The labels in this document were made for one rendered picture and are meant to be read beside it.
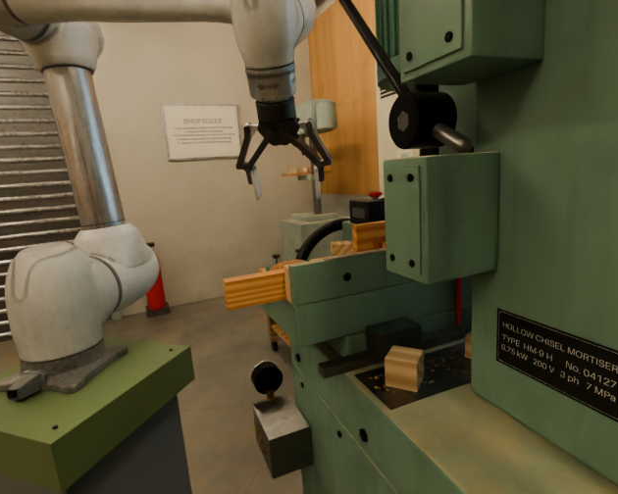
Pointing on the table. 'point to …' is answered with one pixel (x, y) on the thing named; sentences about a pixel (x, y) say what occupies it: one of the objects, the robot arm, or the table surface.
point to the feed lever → (413, 103)
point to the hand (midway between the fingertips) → (287, 191)
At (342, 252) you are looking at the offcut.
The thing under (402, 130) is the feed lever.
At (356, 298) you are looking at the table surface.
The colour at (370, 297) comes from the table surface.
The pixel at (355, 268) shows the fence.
